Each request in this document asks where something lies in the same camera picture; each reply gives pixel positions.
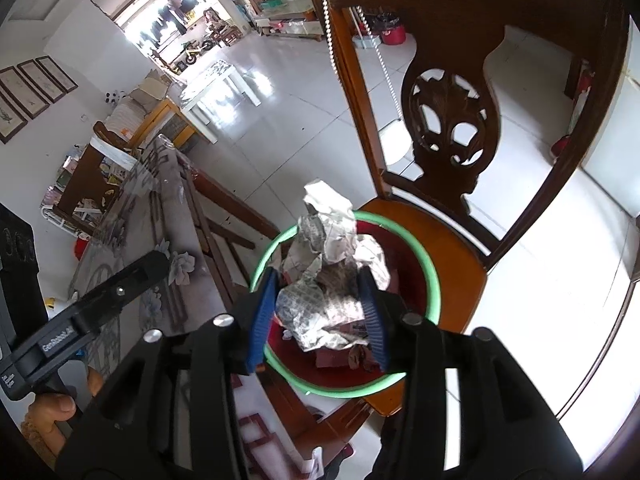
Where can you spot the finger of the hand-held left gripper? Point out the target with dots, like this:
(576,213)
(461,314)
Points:
(130,280)

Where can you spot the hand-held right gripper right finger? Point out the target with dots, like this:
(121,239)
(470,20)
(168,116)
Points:
(372,310)

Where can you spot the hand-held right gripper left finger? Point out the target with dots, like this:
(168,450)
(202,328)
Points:
(262,310)

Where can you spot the green rimmed red bin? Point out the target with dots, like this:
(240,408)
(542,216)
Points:
(407,272)

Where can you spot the printed foil wrapper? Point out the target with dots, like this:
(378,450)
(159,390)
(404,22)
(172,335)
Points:
(325,260)

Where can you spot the person's left hand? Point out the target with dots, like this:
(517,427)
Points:
(50,415)

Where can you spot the yellow tape roll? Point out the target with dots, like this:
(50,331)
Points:
(49,303)

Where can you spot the red bag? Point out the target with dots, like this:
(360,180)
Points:
(81,249)

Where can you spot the white metal rack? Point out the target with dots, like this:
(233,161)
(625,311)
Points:
(52,216)

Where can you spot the white coffee table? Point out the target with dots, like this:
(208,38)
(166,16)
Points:
(215,80)

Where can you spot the white balance bike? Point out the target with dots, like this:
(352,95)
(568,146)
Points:
(192,57)

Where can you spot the white beaded rod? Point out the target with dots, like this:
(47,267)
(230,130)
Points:
(381,67)

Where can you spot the red bucket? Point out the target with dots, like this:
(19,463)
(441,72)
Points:
(392,32)

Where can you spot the wooden television cabinet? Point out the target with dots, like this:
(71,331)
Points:
(290,17)

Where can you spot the carved wooden chair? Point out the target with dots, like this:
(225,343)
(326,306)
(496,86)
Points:
(450,0)

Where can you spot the dark framed wall picture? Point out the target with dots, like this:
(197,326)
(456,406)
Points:
(57,74)
(22,92)
(10,120)
(40,82)

